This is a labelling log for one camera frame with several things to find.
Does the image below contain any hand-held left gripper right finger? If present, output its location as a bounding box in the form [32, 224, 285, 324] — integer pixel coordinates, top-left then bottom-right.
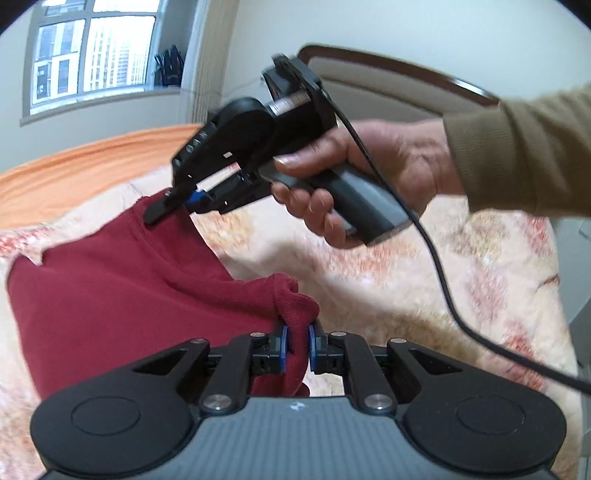
[306, 323, 465, 414]

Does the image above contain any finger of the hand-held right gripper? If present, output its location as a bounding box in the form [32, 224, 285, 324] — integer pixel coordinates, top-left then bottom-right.
[185, 172, 271, 217]
[144, 182, 197, 226]

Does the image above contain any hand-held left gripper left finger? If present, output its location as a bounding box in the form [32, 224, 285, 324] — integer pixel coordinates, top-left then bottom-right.
[131, 325, 289, 415]

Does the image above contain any dark red garment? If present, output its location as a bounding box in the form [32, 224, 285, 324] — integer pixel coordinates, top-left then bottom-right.
[7, 191, 320, 400]

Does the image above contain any person's right forearm olive sleeve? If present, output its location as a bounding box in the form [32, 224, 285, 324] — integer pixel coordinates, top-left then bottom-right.
[442, 80, 591, 217]

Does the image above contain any person's right hand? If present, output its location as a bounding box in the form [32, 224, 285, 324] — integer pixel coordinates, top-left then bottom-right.
[270, 117, 465, 250]

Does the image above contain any white curtain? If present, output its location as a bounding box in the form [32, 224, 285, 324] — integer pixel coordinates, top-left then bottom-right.
[181, 0, 237, 126]

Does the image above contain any dark slim objects cluster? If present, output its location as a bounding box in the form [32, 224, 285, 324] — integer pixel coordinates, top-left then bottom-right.
[154, 44, 186, 87]

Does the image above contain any cream floral patterned blanket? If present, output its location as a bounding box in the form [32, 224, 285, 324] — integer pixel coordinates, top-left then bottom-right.
[0, 166, 580, 480]

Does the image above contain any window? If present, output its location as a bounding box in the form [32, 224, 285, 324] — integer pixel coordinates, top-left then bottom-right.
[21, 0, 185, 125]

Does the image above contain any brown wooden padded headboard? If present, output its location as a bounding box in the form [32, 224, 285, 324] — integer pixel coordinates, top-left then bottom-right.
[298, 44, 502, 121]

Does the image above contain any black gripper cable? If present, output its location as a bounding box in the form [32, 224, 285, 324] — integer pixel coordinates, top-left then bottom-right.
[321, 85, 591, 395]

